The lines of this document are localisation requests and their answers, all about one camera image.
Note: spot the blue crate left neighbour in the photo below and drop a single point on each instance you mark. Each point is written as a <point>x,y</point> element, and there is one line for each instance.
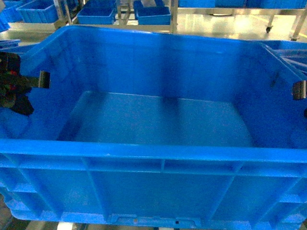
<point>12,46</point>

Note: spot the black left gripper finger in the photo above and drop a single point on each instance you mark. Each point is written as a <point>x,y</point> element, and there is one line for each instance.
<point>43,81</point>

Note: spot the blue crate back centre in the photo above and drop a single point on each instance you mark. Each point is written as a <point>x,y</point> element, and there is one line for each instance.
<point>152,12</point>

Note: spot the blue crate right neighbour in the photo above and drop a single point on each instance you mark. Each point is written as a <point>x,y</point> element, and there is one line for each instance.
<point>294,53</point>

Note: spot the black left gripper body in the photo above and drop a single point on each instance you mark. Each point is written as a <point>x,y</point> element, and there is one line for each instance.
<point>13,86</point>

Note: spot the blue crate back left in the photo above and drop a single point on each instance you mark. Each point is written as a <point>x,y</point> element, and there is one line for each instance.
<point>98,12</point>

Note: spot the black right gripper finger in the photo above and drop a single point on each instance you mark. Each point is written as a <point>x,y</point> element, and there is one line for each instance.
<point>299,90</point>

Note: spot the blue crate behind left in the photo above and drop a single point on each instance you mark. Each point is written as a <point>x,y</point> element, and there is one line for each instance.
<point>38,11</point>

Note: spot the stainless steel shelf rack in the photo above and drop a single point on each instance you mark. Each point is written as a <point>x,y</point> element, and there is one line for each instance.
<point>123,16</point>

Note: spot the blue crate neighbour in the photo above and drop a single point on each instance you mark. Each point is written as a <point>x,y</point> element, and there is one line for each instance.
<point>294,53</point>
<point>12,46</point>

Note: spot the steel cart with wheels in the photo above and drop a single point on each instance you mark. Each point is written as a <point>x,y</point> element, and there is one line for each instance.
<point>240,23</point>

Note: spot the large blue plastic crate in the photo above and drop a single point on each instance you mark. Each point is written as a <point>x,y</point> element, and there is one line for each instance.
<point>162,130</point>

